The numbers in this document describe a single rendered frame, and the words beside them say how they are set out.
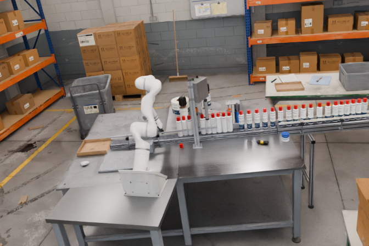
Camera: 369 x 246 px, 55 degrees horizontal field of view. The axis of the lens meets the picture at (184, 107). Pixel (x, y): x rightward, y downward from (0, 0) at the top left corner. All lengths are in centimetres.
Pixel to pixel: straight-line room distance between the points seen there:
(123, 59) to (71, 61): 256
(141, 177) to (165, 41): 550
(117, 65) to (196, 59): 194
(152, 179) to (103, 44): 439
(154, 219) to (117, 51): 455
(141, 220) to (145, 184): 29
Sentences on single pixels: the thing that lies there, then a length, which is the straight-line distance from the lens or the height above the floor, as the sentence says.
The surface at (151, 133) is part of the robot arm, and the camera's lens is 294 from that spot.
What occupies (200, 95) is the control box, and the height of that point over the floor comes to 134.
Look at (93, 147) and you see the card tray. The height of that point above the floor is 83.
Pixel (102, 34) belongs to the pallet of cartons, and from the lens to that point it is 675.
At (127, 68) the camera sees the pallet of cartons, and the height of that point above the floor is 67.
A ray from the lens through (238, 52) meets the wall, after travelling 776.
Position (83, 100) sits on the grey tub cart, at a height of 67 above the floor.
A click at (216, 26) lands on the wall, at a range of 767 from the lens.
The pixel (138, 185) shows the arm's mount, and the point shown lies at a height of 93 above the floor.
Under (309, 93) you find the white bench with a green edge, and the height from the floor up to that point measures 80.
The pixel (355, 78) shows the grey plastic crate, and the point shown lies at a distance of 458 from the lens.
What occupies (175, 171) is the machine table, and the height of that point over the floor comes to 83.
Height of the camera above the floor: 254
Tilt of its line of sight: 24 degrees down
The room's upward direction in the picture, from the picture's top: 8 degrees counter-clockwise
